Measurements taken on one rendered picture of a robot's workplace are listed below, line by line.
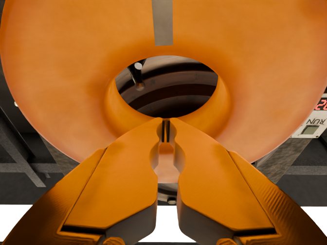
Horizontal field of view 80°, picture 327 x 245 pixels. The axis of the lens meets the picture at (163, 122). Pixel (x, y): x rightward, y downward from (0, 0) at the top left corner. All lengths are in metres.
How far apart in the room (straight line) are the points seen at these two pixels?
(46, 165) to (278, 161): 5.54
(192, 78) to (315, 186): 9.52
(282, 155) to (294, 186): 8.41
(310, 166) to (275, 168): 5.49
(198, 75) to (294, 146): 0.60
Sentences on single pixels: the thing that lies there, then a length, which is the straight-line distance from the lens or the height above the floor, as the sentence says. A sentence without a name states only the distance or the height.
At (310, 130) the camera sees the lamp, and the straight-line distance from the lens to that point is 0.78.
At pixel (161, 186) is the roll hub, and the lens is 0.49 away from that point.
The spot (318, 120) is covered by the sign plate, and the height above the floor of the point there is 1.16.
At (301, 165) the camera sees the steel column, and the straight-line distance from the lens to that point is 6.30.
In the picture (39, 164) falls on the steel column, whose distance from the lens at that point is 6.02.
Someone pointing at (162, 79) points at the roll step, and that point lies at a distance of 0.34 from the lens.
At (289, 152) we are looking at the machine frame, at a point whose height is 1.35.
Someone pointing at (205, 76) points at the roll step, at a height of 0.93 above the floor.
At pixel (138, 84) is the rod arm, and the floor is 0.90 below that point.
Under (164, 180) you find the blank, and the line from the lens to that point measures 0.16.
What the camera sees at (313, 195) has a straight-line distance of 9.48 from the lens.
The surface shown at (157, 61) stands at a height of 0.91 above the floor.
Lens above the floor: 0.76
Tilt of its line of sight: 44 degrees up
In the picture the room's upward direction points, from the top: 179 degrees counter-clockwise
